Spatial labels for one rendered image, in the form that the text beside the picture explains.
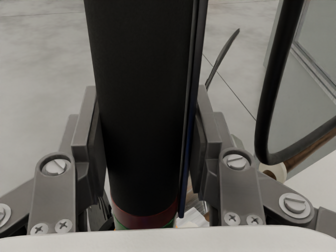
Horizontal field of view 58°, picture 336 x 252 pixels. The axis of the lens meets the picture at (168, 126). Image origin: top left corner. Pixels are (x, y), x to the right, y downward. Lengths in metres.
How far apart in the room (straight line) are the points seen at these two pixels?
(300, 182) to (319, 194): 0.04
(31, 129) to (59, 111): 0.30
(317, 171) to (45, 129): 2.28
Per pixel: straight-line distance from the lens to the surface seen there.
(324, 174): 0.59
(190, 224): 0.23
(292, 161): 0.30
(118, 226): 0.16
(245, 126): 2.63
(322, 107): 1.36
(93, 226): 0.75
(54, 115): 2.76
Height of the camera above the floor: 1.59
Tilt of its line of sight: 39 degrees down
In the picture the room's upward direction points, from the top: 2 degrees clockwise
